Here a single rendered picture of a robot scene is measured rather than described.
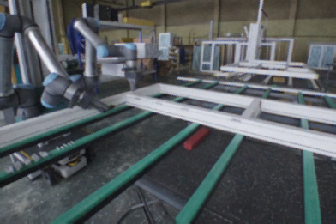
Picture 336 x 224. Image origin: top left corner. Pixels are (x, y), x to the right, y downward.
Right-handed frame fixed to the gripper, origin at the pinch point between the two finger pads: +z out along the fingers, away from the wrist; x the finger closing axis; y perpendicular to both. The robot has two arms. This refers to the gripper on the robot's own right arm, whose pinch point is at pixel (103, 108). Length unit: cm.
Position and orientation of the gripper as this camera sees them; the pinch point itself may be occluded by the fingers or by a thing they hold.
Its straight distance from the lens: 109.8
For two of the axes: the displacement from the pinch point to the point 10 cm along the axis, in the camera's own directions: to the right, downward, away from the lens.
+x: -6.0, 5.4, 5.9
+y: 1.2, -6.7, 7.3
